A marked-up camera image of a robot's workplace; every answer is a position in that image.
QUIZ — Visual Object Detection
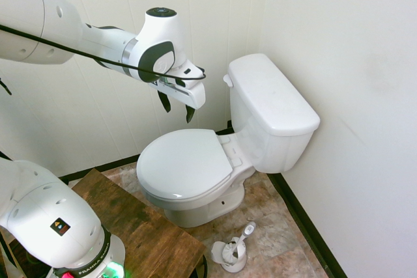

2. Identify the white toilet tank lid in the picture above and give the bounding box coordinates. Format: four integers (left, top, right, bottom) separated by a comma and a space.
227, 53, 321, 137

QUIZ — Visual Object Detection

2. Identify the white toilet seat lid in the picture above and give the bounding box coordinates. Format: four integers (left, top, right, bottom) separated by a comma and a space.
136, 129, 235, 200

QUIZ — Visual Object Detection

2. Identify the white toilet tank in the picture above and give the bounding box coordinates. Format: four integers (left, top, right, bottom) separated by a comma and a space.
229, 81, 317, 174

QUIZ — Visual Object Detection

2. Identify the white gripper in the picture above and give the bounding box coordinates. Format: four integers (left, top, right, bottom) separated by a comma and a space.
148, 79, 207, 124

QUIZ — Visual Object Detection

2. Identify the white toilet brush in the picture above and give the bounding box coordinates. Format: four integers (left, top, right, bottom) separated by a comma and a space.
220, 221, 257, 261

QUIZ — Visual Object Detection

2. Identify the black cable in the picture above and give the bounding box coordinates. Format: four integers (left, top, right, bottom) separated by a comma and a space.
0, 24, 208, 83

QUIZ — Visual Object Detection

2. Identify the white toilet bowl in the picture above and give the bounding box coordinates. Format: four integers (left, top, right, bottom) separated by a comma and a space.
139, 129, 257, 229

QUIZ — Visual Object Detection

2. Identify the white toilet brush holder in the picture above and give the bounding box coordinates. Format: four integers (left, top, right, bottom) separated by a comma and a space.
210, 235, 248, 273

